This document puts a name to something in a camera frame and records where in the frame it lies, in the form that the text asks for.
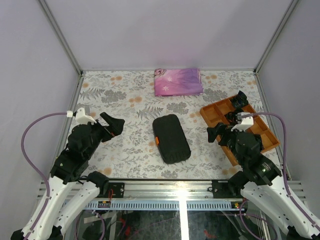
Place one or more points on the black plastic tool case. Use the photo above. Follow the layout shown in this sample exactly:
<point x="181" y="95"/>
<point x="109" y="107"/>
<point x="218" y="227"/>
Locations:
<point x="170" y="139"/>

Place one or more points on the black tape roll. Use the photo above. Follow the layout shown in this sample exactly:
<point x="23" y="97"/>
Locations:
<point x="239" y="100"/>
<point x="232" y="117"/>

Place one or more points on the aluminium front rail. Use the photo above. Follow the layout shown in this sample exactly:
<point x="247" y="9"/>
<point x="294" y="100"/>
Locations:
<point x="166" y="195"/>

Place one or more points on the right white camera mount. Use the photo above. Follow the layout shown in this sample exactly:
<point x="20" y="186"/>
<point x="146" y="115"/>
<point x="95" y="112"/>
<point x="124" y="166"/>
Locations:
<point x="245" y="121"/>

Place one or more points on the wooden compartment tray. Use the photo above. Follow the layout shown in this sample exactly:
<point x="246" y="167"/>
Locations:
<point x="214" y="113"/>

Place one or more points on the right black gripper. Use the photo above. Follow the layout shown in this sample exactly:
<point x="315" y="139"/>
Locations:
<point x="220" y="128"/>

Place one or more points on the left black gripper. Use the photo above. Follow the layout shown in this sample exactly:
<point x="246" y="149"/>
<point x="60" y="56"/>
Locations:
<point x="115" y="128"/>

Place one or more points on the black tape roll far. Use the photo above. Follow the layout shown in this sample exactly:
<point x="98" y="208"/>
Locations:
<point x="239" y="100"/>

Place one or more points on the folded purple cloth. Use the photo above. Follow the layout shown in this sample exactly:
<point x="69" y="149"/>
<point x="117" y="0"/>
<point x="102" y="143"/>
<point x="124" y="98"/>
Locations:
<point x="177" y="82"/>

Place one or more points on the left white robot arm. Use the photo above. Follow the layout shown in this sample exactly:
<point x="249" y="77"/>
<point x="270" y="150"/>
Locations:
<point x="54" y="214"/>

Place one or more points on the black tape roll middle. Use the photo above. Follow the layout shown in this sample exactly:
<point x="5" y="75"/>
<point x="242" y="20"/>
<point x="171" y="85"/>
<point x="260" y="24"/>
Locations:
<point x="232" y="117"/>

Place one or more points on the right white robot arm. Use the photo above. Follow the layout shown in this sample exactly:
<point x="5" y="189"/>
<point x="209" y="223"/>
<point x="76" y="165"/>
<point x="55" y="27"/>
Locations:
<point x="261" y="182"/>

